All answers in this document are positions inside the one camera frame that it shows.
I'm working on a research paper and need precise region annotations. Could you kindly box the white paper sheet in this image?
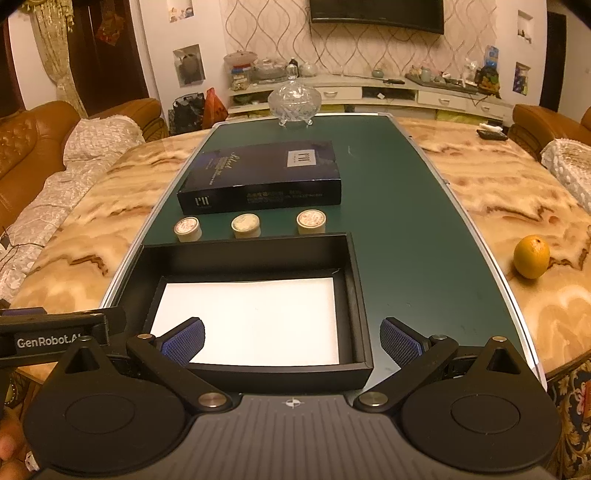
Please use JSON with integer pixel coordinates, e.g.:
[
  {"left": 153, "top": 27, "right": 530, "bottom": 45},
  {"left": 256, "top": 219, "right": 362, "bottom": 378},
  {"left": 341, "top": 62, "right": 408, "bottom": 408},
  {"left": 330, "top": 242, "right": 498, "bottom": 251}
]
[{"left": 150, "top": 277, "right": 341, "bottom": 365}]

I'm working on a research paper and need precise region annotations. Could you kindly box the tea tray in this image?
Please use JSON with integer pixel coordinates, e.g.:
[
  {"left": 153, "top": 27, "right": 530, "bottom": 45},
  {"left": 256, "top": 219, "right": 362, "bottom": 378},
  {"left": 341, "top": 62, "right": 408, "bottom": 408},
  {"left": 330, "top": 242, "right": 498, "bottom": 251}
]
[{"left": 406, "top": 74, "right": 476, "bottom": 93}]

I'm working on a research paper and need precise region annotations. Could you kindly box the brown leather armchair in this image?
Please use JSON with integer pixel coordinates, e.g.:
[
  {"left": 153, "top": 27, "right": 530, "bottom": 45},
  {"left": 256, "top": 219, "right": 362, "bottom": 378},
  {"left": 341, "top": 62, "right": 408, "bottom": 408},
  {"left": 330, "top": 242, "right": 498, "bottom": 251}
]
[{"left": 512, "top": 104, "right": 591, "bottom": 162}]

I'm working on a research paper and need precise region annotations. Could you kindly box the white lace armchair cover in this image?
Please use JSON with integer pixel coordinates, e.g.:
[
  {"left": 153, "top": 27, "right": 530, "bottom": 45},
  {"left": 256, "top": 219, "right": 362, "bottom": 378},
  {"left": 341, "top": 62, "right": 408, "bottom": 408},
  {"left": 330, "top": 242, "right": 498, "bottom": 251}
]
[{"left": 540, "top": 137, "right": 591, "bottom": 208}]

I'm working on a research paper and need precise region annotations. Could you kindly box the black television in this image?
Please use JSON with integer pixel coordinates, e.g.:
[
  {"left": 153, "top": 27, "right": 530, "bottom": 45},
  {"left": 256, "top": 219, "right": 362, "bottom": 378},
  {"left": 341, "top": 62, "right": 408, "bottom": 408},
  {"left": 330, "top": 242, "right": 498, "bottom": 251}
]
[{"left": 309, "top": 0, "right": 445, "bottom": 35}]

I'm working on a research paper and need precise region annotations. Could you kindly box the black box base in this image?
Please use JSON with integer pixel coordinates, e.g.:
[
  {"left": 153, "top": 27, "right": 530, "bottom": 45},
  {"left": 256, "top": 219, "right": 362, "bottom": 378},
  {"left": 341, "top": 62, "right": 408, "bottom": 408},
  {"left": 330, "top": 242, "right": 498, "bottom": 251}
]
[{"left": 102, "top": 233, "right": 374, "bottom": 377}]

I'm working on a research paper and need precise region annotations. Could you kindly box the flower print bag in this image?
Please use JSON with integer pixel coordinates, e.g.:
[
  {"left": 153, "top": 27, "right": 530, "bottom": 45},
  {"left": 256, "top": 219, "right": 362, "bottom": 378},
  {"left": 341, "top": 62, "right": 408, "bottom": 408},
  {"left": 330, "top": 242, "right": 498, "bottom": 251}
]
[{"left": 475, "top": 67, "right": 502, "bottom": 97}]

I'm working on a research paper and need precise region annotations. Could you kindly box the white lace sofa cover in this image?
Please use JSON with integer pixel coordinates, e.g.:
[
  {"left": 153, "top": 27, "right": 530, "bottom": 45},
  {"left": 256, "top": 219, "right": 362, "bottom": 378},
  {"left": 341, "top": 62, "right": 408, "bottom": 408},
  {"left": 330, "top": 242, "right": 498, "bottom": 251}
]
[{"left": 0, "top": 115, "right": 146, "bottom": 301}]

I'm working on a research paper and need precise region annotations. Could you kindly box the black mesh bin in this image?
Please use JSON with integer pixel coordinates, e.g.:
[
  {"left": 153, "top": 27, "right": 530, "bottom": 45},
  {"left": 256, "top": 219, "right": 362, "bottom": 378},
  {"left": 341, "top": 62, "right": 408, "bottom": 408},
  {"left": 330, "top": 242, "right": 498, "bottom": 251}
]
[{"left": 168, "top": 92, "right": 206, "bottom": 137}]

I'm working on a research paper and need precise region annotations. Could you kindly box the brown leather sofa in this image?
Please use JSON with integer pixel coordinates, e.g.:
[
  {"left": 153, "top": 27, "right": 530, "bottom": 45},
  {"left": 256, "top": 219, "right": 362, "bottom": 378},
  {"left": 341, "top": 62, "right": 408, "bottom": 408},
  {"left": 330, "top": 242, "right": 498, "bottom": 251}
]
[{"left": 0, "top": 98, "right": 169, "bottom": 232}]

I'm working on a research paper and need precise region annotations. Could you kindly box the orange fruit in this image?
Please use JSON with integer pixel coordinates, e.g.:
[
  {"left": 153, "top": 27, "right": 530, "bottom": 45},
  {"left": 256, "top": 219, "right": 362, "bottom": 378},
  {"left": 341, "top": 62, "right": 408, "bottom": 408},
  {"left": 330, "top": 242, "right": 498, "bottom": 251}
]
[{"left": 513, "top": 234, "right": 551, "bottom": 280}]

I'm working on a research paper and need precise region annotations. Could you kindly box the patterned rug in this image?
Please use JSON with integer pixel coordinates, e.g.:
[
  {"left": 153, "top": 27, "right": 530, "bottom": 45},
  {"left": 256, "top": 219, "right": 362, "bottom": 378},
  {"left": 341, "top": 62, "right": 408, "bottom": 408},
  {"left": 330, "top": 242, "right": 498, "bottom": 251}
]
[{"left": 547, "top": 364, "right": 591, "bottom": 462}]

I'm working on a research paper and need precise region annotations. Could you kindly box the dark blue box lid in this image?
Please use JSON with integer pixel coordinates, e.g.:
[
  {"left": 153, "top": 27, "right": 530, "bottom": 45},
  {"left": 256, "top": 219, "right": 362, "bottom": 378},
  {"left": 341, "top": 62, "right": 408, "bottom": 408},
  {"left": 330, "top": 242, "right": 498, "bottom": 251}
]
[{"left": 177, "top": 141, "right": 343, "bottom": 215}]

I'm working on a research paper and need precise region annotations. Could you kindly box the cream television cabinet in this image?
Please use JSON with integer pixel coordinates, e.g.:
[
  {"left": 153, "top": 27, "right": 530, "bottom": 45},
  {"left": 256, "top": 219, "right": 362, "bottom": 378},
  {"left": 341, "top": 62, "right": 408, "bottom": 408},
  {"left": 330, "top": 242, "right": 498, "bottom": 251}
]
[{"left": 226, "top": 74, "right": 515, "bottom": 123}]

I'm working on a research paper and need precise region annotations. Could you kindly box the red hanging decoration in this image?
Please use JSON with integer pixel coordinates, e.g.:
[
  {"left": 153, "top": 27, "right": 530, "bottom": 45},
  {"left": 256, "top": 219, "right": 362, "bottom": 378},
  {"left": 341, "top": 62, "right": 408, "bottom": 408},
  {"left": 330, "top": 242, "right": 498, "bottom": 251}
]
[{"left": 96, "top": 9, "right": 124, "bottom": 46}]

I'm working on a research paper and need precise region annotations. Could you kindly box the green board silver frame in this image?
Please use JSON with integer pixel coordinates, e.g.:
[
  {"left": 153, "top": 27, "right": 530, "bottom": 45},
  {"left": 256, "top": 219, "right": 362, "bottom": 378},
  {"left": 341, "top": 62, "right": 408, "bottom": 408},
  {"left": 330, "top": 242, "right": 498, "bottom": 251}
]
[{"left": 99, "top": 112, "right": 539, "bottom": 370}]

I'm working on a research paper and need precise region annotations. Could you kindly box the dark wooden door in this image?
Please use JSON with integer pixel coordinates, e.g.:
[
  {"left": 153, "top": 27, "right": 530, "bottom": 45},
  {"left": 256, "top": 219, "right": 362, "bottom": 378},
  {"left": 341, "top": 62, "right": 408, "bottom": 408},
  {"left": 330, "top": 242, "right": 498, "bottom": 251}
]
[{"left": 69, "top": 0, "right": 160, "bottom": 100}]

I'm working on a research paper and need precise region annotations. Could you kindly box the person's left hand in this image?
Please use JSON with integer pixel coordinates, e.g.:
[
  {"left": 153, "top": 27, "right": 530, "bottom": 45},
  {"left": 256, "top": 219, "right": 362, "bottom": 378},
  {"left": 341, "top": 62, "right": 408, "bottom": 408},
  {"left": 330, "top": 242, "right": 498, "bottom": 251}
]
[{"left": 0, "top": 413, "right": 28, "bottom": 472}]

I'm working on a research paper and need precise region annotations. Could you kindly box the lidded glass jar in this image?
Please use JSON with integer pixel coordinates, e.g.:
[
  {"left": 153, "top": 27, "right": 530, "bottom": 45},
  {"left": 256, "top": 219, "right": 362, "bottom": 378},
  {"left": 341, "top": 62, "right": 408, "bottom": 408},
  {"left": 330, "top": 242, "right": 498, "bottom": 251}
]
[{"left": 224, "top": 51, "right": 258, "bottom": 90}]

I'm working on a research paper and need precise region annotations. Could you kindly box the black cable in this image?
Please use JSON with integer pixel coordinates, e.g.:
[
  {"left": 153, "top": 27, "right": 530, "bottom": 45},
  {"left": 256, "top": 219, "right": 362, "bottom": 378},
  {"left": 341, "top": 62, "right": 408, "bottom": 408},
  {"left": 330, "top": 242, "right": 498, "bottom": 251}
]
[{"left": 0, "top": 226, "right": 24, "bottom": 278}]

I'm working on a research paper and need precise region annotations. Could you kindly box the small round tin red label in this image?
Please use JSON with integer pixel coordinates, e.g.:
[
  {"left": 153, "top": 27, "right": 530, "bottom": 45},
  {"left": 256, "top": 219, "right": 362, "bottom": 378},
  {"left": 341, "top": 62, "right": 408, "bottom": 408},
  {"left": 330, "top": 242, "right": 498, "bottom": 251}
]
[
  {"left": 296, "top": 209, "right": 328, "bottom": 235},
  {"left": 174, "top": 217, "right": 203, "bottom": 243}
]

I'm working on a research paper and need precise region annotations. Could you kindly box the golden curtain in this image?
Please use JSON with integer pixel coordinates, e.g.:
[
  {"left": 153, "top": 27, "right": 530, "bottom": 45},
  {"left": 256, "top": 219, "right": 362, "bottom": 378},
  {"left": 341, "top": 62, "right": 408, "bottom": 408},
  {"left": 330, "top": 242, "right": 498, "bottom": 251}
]
[{"left": 28, "top": 0, "right": 88, "bottom": 116}]

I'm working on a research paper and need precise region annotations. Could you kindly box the orange plastic bag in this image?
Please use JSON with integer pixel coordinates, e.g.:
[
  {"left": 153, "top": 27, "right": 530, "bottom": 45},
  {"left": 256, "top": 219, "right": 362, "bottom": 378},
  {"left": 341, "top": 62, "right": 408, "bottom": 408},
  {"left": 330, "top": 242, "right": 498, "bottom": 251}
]
[{"left": 203, "top": 88, "right": 228, "bottom": 123}]

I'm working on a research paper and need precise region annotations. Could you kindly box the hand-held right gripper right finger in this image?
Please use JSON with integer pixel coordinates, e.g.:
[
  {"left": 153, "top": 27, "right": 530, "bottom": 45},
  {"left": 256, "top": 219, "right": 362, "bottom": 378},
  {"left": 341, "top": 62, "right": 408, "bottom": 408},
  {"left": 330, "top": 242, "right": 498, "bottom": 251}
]
[{"left": 353, "top": 317, "right": 527, "bottom": 413}]

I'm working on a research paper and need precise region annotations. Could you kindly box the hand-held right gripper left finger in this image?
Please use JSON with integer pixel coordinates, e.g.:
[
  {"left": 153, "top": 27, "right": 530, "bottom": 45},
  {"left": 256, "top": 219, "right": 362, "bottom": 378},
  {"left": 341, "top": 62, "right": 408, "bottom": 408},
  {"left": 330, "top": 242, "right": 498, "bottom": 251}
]
[{"left": 65, "top": 317, "right": 234, "bottom": 413}]

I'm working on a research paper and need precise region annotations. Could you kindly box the small round cream tin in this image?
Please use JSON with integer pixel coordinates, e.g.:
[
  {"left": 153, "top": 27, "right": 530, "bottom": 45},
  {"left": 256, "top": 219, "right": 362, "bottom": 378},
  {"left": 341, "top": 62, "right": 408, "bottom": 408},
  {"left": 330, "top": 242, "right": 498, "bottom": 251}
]
[{"left": 231, "top": 213, "right": 262, "bottom": 239}]

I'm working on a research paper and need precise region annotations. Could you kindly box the crystal candy dish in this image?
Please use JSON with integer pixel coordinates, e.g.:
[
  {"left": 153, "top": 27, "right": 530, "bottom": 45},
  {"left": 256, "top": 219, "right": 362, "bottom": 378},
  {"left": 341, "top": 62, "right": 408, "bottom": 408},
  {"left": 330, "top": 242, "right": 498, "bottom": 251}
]
[{"left": 268, "top": 58, "right": 320, "bottom": 126}]

